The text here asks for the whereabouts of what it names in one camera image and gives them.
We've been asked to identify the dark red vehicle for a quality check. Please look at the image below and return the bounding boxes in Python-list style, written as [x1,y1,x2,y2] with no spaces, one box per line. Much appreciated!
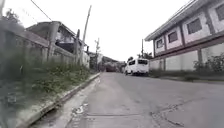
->
[105,63,118,73]

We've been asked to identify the utility pole with crossarms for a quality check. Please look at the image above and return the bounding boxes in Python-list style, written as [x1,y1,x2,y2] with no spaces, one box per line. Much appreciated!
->
[93,37,101,72]

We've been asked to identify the white van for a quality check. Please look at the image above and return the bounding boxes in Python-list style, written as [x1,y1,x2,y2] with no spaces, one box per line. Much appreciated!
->
[124,58,150,77]

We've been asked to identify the grey concrete road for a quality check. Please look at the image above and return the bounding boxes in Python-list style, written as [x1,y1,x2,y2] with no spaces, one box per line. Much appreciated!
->
[31,71,224,128]

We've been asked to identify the tall leaning utility pole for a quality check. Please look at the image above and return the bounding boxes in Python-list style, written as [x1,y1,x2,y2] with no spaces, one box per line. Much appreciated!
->
[79,4,93,66]

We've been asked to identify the grey house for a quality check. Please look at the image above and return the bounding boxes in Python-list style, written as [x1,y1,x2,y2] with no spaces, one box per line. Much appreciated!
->
[25,20,88,54]

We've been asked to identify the weedy grass verge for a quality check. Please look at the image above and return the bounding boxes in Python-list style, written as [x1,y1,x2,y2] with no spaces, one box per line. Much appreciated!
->
[0,63,93,114]

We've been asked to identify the concrete pavement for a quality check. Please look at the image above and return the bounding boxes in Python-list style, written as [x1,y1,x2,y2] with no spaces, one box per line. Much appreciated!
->
[149,70,224,84]

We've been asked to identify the concrete kerb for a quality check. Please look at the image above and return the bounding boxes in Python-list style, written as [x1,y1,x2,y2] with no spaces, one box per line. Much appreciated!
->
[13,72,102,128]

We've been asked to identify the two-storey pale building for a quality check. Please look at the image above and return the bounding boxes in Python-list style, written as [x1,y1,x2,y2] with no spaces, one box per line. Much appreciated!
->
[144,0,224,72]

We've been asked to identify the green bushes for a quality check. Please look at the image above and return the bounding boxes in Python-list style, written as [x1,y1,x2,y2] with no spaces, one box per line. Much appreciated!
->
[192,53,224,75]

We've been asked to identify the overhead wires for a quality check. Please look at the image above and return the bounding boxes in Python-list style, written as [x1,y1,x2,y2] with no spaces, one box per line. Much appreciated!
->
[29,0,54,22]

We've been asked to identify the grey concrete wall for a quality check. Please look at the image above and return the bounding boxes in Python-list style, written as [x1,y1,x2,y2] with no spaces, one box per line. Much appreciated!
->
[0,19,90,73]

